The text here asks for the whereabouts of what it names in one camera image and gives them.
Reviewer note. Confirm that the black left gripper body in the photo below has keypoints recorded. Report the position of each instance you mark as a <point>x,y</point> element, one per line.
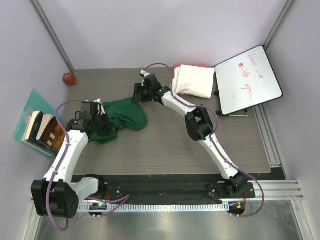
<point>103,126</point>

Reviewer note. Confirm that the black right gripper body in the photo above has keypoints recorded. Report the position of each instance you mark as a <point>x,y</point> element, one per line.
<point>145,94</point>

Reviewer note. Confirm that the green t shirt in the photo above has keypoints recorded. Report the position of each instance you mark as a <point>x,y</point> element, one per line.
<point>122,114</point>

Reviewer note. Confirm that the white dry-erase board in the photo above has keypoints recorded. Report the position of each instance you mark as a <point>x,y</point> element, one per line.
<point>245,81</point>

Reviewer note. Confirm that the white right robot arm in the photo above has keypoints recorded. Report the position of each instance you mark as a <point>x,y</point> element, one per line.
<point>199,128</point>

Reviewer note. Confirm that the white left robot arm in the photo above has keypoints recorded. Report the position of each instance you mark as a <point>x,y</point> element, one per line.
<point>55,195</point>

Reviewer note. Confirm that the stack of books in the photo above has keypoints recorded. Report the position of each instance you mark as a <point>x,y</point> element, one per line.
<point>43,133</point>

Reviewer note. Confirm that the folded white t shirt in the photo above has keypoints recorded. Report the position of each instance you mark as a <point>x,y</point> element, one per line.
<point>193,81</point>

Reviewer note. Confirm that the red cube block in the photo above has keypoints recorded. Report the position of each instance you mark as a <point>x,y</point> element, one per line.
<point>69,79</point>

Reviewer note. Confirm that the teal plastic folder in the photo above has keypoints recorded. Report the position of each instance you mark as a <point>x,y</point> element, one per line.
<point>35,102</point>

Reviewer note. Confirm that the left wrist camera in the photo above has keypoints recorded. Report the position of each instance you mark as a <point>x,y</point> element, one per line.
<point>94,108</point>

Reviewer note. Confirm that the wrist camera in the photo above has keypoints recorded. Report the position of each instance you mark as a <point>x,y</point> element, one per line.
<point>94,108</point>
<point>144,74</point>

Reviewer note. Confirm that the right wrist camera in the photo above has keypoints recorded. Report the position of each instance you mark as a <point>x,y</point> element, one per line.
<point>144,74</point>

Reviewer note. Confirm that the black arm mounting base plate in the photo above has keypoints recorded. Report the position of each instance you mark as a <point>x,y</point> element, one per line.
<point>174,189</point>

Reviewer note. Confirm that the white slotted cable duct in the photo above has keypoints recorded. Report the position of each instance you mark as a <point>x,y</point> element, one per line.
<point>90,207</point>

